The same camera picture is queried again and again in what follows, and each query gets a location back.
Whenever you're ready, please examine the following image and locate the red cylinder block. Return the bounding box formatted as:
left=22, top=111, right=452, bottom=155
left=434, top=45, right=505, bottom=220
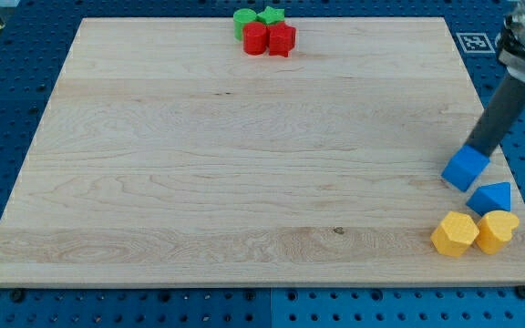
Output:
left=242, top=22, right=268, bottom=56

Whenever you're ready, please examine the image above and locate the light wooden board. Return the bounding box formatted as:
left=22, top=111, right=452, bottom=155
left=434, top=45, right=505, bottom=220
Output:
left=0, top=17, right=525, bottom=289

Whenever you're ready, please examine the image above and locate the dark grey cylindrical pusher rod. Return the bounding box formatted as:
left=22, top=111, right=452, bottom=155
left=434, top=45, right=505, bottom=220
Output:
left=465, top=73, right=525, bottom=157

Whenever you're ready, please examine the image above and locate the green cylinder block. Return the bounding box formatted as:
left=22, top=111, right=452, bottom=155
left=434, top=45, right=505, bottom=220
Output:
left=232, top=8, right=257, bottom=41

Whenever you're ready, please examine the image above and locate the green star block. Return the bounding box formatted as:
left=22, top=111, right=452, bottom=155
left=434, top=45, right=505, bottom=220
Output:
left=256, top=6, right=285, bottom=25

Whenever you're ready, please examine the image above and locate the red star block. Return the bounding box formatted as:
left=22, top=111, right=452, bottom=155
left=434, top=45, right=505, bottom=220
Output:
left=267, top=22, right=296, bottom=57

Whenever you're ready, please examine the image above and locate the blue cube block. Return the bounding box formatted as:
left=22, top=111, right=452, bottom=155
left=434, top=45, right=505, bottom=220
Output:
left=441, top=145, right=490, bottom=192

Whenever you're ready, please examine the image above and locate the yellow heart block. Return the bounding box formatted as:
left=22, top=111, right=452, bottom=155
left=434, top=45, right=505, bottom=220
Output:
left=475, top=210, right=520, bottom=255

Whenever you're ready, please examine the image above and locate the blue triangle block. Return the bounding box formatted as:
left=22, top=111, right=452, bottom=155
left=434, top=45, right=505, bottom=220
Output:
left=466, top=182, right=511, bottom=216

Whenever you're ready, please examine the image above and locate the white fiducial marker tag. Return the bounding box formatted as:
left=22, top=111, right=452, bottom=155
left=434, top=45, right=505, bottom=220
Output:
left=457, top=32, right=495, bottom=54

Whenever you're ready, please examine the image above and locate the yellow hexagon block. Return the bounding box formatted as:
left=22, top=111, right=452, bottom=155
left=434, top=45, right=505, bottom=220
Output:
left=430, top=211, right=479, bottom=257

